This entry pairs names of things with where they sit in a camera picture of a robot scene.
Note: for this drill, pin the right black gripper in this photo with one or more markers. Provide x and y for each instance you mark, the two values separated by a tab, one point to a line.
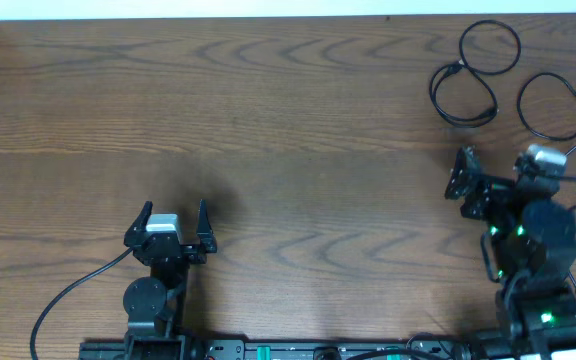
484	195

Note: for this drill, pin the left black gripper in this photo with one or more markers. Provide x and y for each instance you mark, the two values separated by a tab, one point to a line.
169	248

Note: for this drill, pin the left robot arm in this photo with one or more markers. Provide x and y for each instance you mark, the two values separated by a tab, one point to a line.
155	303

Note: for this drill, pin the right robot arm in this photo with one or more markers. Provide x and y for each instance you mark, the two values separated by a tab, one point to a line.
528	249

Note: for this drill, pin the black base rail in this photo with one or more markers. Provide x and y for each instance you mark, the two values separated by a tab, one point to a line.
236	349

